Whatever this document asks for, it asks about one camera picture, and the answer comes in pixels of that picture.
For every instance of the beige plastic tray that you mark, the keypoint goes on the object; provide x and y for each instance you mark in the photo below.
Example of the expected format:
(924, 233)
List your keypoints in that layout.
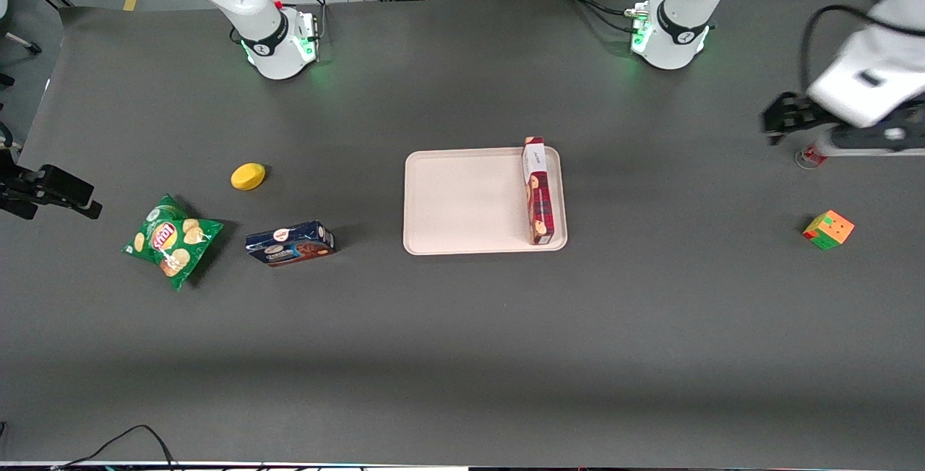
(462, 200)

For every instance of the green chips bag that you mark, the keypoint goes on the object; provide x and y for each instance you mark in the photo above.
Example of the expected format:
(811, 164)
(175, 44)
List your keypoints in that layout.
(170, 240)

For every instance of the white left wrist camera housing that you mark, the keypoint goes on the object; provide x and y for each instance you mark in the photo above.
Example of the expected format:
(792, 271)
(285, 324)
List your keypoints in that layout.
(845, 92)

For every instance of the orange green puzzle cube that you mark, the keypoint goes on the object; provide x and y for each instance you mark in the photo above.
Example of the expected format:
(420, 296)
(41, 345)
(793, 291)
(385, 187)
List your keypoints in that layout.
(829, 231)

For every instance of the red cola bottle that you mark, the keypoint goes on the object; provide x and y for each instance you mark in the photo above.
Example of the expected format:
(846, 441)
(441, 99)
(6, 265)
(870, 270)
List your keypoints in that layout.
(813, 157)

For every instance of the red cookie box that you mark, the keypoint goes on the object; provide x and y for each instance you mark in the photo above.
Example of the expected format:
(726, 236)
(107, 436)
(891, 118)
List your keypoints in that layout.
(538, 196)

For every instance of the blue cookie box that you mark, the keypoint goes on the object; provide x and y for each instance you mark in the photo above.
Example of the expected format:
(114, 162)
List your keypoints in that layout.
(289, 245)

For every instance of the yellow lemon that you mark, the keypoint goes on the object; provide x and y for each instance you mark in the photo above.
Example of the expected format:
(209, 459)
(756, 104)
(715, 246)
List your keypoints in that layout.
(248, 177)

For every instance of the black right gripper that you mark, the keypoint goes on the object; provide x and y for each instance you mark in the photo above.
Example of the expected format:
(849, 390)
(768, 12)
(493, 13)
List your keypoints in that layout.
(36, 186)

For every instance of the dark grey table mat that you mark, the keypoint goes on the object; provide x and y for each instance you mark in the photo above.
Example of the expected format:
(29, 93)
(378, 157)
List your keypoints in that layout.
(462, 355)

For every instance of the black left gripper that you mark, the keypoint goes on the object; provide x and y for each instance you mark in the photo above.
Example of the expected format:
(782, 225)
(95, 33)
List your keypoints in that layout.
(797, 113)

